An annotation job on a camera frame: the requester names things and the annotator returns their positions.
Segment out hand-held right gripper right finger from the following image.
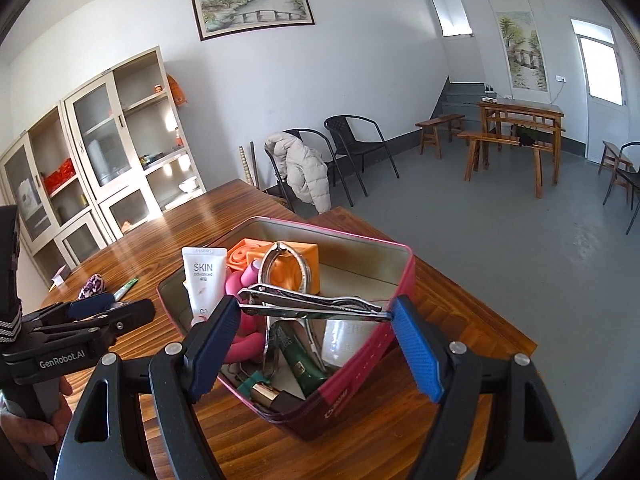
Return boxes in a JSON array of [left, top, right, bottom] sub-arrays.
[[391, 295, 576, 480]]

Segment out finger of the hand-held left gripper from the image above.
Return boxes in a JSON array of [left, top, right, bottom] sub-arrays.
[[35, 299, 156, 346], [22, 292, 116, 328]]

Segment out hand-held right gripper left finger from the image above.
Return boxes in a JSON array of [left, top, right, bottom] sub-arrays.
[[62, 295, 242, 480]]

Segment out leopard print plush toy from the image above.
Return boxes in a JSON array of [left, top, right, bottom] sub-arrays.
[[77, 273, 106, 301]]

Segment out green white toothpaste tube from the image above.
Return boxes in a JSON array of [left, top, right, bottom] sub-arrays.
[[112, 278, 141, 303]]

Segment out teal binder clip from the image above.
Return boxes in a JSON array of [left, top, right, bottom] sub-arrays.
[[234, 370, 273, 397]]

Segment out brown perfume bottle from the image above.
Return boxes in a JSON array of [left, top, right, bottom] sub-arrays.
[[250, 381, 301, 413]]

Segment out white cream tube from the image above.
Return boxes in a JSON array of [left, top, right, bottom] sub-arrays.
[[181, 246, 228, 328]]

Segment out dark green tube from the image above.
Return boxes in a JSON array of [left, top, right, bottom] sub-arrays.
[[280, 322, 328, 400]]

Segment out pink tin container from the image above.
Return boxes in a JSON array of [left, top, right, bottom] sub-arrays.
[[156, 216, 415, 442]]

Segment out orange box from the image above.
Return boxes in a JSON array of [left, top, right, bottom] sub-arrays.
[[226, 238, 321, 295]]

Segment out large metal clamp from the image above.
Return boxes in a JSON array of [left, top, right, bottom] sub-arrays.
[[257, 241, 331, 378]]

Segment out person's left hand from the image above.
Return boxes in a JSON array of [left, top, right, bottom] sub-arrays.
[[0, 377, 74, 446]]

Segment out person's dark jacket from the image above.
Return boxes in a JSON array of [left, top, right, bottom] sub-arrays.
[[0, 205, 25, 346]]

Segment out white printed box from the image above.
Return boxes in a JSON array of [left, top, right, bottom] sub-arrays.
[[15, 177, 44, 221]]

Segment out red packets pile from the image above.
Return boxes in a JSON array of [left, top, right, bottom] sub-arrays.
[[42, 158, 76, 194]]

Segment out black metal chair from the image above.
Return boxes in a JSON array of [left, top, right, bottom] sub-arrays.
[[602, 142, 640, 236], [323, 115, 401, 208], [263, 128, 337, 213]]

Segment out beige puffer jacket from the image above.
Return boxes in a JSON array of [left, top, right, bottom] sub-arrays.
[[264, 132, 332, 213]]

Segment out orange hanging ornament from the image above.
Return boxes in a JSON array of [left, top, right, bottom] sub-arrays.
[[166, 74, 189, 109]]

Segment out long wooden bench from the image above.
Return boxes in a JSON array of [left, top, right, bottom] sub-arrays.
[[456, 130, 543, 199]]

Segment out small wooden bench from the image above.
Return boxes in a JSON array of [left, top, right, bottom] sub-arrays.
[[597, 141, 635, 177], [414, 114, 466, 159]]

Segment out grey stairs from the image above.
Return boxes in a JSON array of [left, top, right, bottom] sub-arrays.
[[430, 77, 493, 133]]

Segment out wooden table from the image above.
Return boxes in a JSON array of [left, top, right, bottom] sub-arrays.
[[475, 99, 566, 186]]

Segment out white door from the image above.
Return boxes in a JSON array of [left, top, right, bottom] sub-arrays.
[[570, 17, 632, 162]]

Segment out hanging scroll painting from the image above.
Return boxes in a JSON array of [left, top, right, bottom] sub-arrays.
[[487, 0, 549, 94]]

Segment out framed landscape painting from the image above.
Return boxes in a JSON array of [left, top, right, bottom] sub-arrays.
[[190, 0, 317, 42]]

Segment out small high window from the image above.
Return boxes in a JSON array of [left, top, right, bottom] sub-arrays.
[[429, 0, 473, 38]]

